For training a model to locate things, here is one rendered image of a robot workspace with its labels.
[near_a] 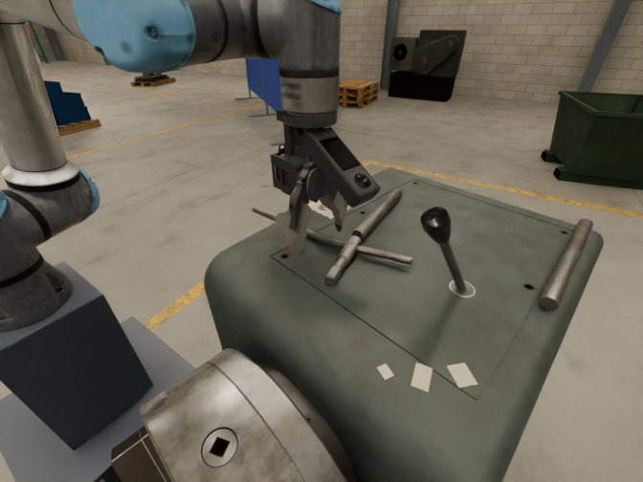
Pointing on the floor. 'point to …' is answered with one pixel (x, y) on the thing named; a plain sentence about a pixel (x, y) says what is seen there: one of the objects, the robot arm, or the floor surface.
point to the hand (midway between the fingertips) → (321, 241)
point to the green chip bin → (598, 139)
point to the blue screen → (264, 84)
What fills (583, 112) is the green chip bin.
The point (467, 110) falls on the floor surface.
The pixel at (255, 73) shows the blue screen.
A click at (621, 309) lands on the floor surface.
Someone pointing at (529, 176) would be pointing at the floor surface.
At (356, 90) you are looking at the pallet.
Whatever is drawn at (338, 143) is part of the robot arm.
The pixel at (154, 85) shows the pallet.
